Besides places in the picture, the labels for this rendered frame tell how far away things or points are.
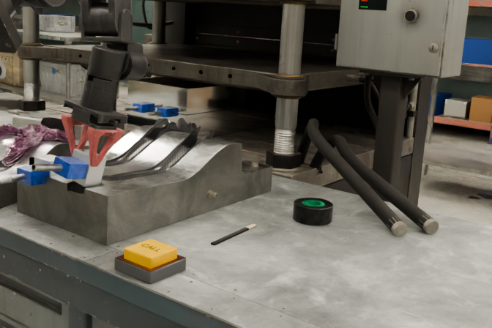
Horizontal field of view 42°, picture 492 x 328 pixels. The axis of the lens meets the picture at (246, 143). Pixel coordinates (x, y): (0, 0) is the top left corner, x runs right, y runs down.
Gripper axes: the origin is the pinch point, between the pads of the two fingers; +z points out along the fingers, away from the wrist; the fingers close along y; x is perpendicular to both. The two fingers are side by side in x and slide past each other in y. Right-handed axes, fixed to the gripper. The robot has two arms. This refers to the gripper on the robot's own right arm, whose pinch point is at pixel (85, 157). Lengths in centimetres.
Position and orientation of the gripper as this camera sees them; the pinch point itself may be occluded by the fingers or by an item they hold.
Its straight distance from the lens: 116.6
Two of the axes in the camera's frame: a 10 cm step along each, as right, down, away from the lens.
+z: -2.5, 9.5, 1.6
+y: -7.8, -3.0, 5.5
